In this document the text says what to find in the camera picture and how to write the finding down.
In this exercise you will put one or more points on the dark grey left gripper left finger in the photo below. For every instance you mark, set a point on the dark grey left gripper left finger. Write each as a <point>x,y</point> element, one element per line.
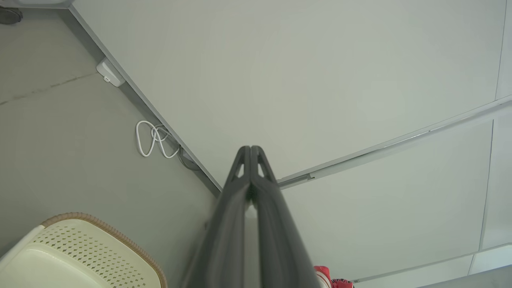
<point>224,232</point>

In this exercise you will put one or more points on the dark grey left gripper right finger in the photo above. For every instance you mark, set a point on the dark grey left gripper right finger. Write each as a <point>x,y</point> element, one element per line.
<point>280,240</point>

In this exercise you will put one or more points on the red garment with white stripes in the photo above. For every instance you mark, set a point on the red garment with white stripes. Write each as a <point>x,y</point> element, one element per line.
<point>322,276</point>

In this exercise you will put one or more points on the cream perforated laundry basket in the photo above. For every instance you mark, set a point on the cream perforated laundry basket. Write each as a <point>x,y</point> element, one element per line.
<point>72,256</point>

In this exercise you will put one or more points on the white partition panel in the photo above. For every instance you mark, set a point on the white partition panel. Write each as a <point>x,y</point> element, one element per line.
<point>380,208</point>
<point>280,80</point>

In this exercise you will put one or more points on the white power adapter box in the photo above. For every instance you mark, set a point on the white power adapter box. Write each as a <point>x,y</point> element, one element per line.
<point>110,72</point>

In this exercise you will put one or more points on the grey partition foot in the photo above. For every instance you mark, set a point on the grey partition foot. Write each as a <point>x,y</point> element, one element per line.
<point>36,3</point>

